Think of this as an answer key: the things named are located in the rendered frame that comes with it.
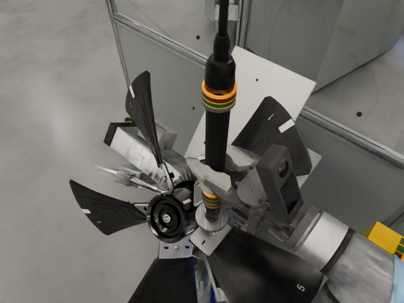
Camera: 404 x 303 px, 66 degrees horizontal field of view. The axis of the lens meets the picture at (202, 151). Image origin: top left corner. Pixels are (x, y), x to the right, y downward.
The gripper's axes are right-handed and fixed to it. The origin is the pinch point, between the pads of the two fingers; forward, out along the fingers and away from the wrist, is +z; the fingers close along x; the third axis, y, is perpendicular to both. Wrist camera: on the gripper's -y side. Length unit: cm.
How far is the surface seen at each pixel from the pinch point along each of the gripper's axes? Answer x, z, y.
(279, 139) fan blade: 17.2, -6.3, 7.9
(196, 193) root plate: 3.6, 4.4, 24.2
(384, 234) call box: 34, -37, 41
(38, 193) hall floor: -14, 136, 149
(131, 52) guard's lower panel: 70, 112, 69
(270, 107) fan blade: 24.0, 0.1, 8.0
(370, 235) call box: 32, -35, 41
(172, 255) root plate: -8.1, 2.9, 38.4
